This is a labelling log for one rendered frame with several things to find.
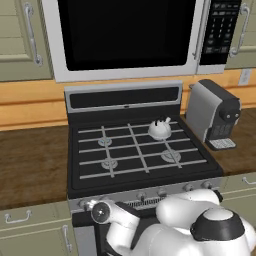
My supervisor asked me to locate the olive base cupboard door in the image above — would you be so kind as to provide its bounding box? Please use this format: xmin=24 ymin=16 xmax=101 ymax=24
xmin=220 ymin=192 xmax=256 ymax=229
xmin=0 ymin=225 xmax=78 ymax=256

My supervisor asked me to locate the olive drawer front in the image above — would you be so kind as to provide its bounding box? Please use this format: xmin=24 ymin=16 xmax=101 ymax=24
xmin=220 ymin=172 xmax=256 ymax=197
xmin=0 ymin=200 xmax=73 ymax=232

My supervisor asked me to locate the white wall socket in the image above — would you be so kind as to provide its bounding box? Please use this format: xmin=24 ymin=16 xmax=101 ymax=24
xmin=238 ymin=68 xmax=252 ymax=86

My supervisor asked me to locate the white kettle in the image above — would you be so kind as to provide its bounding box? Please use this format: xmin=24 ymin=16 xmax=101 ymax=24
xmin=147 ymin=116 xmax=173 ymax=141

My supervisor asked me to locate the silver and black microwave oven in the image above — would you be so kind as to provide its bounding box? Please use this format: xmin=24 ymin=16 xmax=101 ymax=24
xmin=41 ymin=0 xmax=243 ymax=84

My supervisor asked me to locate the silver stove knob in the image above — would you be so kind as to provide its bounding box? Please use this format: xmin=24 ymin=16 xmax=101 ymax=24
xmin=77 ymin=199 xmax=93 ymax=211
xmin=136 ymin=191 xmax=148 ymax=202
xmin=202 ymin=179 xmax=214 ymax=190
xmin=183 ymin=182 xmax=195 ymax=193
xmin=157 ymin=187 xmax=169 ymax=198

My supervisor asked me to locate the silver cupboard handle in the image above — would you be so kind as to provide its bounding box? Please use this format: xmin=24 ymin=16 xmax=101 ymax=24
xmin=61 ymin=224 xmax=74 ymax=254
xmin=228 ymin=2 xmax=251 ymax=58
xmin=23 ymin=2 xmax=44 ymax=66

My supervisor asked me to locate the silver drawer handle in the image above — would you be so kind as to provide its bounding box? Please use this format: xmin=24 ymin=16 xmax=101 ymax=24
xmin=241 ymin=176 xmax=256 ymax=186
xmin=4 ymin=209 xmax=33 ymax=225

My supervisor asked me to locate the olive wall cupboard door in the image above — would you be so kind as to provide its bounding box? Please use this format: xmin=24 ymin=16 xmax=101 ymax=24
xmin=224 ymin=0 xmax=256 ymax=71
xmin=0 ymin=0 xmax=55 ymax=83

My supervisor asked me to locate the silver microwave door handle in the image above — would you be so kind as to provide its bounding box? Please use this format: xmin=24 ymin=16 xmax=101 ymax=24
xmin=192 ymin=0 xmax=212 ymax=61

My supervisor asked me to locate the black and silver stove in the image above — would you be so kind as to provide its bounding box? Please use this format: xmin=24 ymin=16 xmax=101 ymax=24
xmin=63 ymin=80 xmax=225 ymax=256

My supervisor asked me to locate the black oven door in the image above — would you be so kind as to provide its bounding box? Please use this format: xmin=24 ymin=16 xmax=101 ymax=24
xmin=72 ymin=212 xmax=162 ymax=256

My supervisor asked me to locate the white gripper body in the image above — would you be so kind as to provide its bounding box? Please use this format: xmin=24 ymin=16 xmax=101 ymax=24
xmin=105 ymin=230 xmax=135 ymax=252

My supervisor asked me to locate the grey and black coffee machine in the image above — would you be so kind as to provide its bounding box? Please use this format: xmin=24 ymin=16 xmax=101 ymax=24
xmin=185 ymin=78 xmax=242 ymax=152

